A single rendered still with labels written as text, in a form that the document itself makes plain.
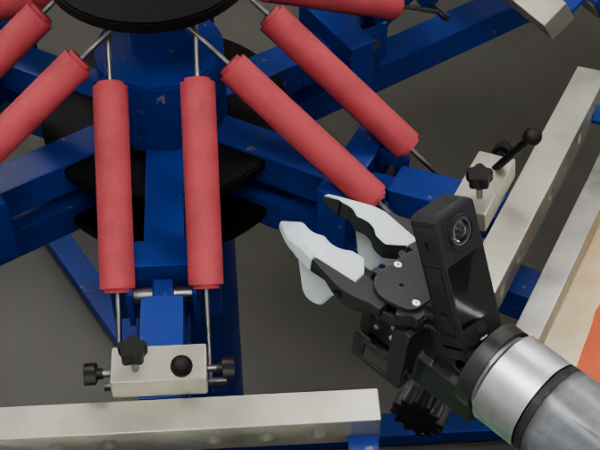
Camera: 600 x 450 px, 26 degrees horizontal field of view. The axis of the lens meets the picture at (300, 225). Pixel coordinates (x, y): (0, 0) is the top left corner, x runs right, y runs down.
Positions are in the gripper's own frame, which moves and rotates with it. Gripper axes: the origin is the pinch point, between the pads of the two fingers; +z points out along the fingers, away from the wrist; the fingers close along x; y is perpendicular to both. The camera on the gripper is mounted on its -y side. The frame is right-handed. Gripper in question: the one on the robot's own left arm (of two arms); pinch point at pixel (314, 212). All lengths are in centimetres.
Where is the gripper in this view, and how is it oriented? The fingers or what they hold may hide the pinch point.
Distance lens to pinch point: 106.2
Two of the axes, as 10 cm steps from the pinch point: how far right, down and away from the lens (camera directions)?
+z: -7.0, -5.3, 4.8
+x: 7.1, -4.3, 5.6
